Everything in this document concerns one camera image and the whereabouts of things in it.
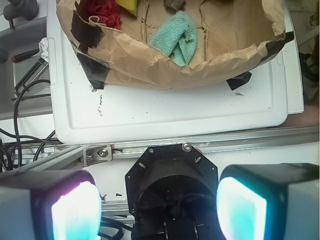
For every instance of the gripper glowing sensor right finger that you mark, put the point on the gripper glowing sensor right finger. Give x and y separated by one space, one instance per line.
269 201

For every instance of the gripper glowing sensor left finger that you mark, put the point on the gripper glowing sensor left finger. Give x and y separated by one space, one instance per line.
49 205

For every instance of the blue terry cloth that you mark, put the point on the blue terry cloth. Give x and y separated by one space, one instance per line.
177 37

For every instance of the red cloth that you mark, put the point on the red cloth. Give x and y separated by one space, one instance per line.
105 11

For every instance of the white plastic bin lid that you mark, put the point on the white plastic bin lid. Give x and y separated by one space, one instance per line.
83 115

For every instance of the black tape piece right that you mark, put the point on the black tape piece right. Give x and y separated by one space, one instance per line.
238 81

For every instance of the crumpled white paper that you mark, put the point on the crumpled white paper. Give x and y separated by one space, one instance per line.
44 49

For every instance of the brown paper bag tray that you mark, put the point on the brown paper bag tray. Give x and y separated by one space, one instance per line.
233 37

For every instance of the yellow sponge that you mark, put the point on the yellow sponge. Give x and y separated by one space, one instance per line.
130 5

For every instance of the grey brown rock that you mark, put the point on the grey brown rock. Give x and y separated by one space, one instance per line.
175 5

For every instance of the metal corner bracket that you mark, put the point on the metal corner bracket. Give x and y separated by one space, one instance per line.
96 154

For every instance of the aluminium extrusion rail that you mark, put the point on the aluminium extrusion rail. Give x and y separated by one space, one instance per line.
296 144

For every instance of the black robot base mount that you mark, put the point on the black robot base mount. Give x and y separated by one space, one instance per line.
171 192

